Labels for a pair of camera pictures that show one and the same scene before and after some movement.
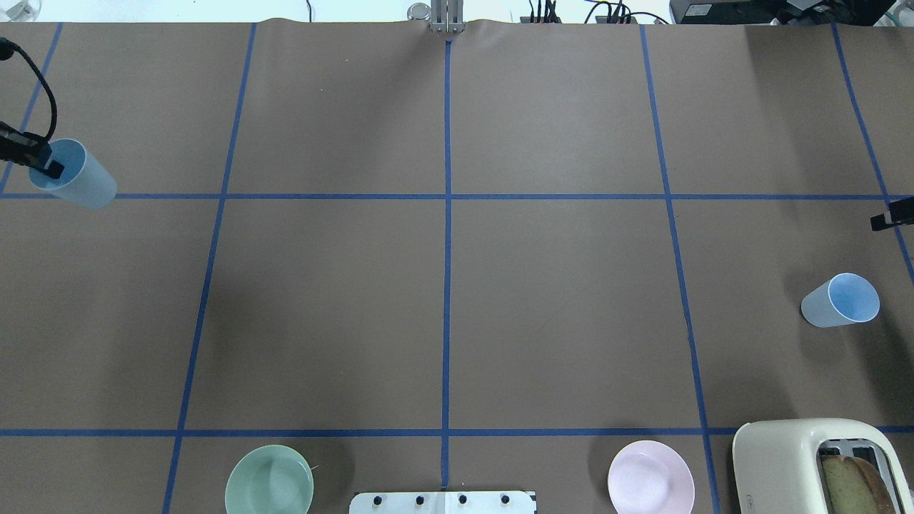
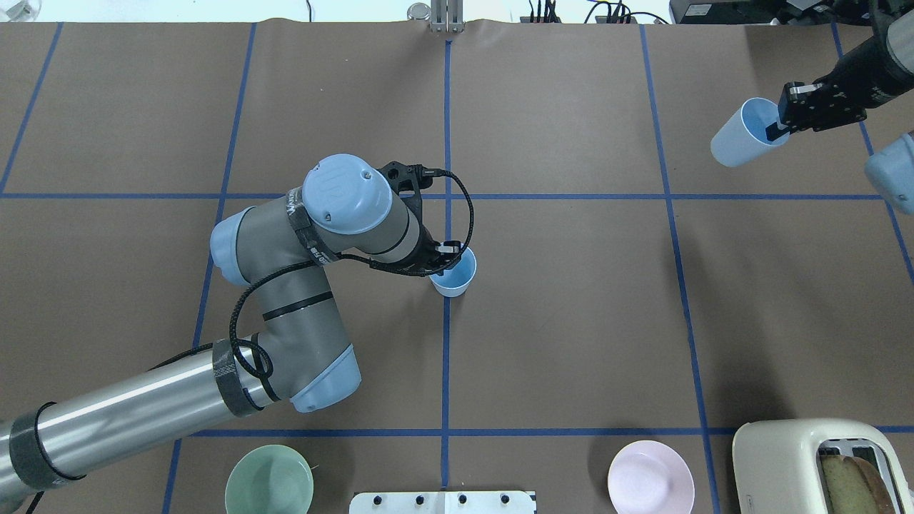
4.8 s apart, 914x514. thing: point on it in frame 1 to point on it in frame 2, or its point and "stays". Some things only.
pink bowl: x=651 y=477 stays
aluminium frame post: x=447 y=16 stays
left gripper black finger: x=28 y=149 to x=408 y=180
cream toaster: x=777 y=465 stays
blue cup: x=844 y=300 to x=744 y=137
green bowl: x=270 y=479 stays
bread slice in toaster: x=852 y=487 stays
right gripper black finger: x=902 y=213 to x=863 y=78
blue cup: x=84 y=181 to x=455 y=280
